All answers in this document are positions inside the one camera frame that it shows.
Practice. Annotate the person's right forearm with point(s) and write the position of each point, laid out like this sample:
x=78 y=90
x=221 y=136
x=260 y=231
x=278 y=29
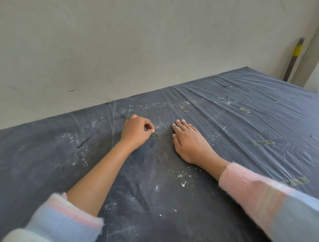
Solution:
x=266 y=197

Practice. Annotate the grey pole yellow band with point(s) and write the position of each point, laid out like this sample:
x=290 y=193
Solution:
x=294 y=59

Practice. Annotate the olive tape piece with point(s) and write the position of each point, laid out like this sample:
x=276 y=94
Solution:
x=156 y=135

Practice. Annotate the dark grey covered table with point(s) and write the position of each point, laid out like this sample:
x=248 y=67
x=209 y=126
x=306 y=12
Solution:
x=37 y=159

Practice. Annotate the grey wall pipe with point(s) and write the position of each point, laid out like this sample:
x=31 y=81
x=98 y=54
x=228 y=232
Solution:
x=305 y=64

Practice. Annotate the person's left forearm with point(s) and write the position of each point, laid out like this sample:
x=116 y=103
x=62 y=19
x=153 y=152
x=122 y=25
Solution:
x=94 y=179

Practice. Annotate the person's left hand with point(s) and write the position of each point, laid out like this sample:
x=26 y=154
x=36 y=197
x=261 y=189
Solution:
x=135 y=132

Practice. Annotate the person's right hand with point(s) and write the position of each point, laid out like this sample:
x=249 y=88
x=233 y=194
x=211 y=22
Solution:
x=193 y=143

